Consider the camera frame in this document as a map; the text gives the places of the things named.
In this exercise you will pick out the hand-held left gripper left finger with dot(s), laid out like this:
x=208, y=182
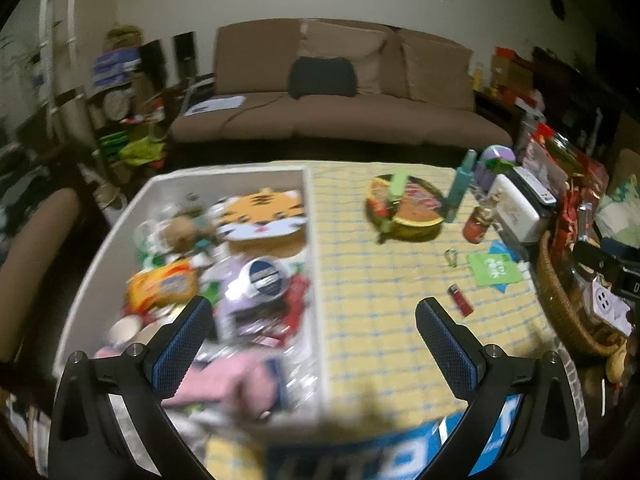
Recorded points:
x=175, y=355

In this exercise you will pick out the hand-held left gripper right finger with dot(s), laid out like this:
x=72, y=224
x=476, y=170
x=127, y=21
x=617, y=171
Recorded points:
x=450, y=355

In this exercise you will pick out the white storage box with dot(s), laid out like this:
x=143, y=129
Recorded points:
x=102, y=265

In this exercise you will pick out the white paper cup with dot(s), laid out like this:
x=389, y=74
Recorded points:
x=125, y=332

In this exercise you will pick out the red lighter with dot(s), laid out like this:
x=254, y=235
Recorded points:
x=460, y=301

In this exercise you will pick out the purple plastic packet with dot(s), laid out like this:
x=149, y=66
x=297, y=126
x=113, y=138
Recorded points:
x=227, y=310

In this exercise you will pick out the orange snack packet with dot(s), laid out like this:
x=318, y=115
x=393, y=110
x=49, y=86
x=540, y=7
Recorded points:
x=162, y=285

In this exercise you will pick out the yellow checked tablecloth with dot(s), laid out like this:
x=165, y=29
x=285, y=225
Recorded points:
x=375, y=310

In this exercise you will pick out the green paper packet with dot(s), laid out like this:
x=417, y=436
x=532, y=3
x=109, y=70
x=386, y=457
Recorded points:
x=492, y=270

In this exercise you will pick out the small carabiner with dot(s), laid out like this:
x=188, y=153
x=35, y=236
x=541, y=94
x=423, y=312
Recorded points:
x=446, y=256

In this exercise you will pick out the round blue white tin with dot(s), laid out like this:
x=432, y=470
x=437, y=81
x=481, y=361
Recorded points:
x=262, y=280

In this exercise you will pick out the blue card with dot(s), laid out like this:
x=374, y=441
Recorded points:
x=502, y=247

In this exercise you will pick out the wicker basket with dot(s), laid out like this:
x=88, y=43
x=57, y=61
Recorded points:
x=560, y=305

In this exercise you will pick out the brown plush toy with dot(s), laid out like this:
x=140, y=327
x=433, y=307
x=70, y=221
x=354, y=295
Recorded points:
x=180, y=232

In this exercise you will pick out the red small jar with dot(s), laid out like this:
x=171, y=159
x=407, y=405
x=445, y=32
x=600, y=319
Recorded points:
x=477, y=225

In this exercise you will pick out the red packet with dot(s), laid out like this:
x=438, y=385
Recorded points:
x=298, y=297

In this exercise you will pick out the blue white printed box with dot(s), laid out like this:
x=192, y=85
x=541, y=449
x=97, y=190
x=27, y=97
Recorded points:
x=350, y=455

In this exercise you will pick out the round colourful printed dish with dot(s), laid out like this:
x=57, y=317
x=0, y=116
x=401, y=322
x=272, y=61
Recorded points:
x=417, y=212

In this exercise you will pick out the white floral box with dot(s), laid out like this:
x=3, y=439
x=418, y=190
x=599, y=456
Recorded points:
x=515, y=212

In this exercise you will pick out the white power adapter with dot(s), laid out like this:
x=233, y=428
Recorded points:
x=607, y=305

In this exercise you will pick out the tiger face shaped pad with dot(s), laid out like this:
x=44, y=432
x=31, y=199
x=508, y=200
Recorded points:
x=260, y=212

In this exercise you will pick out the teal slim bottle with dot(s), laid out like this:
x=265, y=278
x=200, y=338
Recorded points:
x=459, y=185

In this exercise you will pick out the brown upholstered chair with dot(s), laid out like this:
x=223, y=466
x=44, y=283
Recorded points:
x=30, y=260

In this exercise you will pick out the green clip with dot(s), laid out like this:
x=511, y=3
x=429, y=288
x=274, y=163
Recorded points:
x=398, y=186

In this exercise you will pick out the black device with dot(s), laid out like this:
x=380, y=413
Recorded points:
x=600, y=260

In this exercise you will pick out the white black rectangular case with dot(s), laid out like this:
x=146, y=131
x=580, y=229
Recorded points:
x=532, y=185

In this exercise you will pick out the red snack packets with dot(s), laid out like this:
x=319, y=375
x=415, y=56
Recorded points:
x=575, y=210

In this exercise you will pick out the purple round container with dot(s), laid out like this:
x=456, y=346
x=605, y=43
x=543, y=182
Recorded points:
x=495, y=156

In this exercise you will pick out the green bag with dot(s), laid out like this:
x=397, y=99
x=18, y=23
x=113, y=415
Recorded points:
x=140, y=150

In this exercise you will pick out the white paper sheet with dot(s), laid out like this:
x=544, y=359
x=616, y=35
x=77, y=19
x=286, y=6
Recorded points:
x=215, y=105

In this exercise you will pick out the brown sofa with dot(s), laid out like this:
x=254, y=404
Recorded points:
x=350, y=120

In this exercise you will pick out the beige sofa cushion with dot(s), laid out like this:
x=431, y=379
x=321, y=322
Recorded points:
x=435, y=70
x=370, y=55

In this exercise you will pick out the dark wooden cabinet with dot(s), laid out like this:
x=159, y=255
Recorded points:
x=565, y=90

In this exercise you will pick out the yellow red cardboard boxes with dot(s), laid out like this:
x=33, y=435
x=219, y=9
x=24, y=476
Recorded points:
x=512, y=72

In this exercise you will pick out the blue wrapped packages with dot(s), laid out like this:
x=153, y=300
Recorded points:
x=115, y=67

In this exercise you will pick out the black cushion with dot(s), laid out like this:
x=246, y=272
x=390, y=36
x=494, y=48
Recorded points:
x=322, y=77

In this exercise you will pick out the white coat rack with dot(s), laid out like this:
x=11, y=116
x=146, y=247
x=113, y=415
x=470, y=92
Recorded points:
x=50, y=60

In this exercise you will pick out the round dark wall clock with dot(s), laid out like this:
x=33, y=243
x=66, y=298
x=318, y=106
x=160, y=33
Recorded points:
x=557, y=6

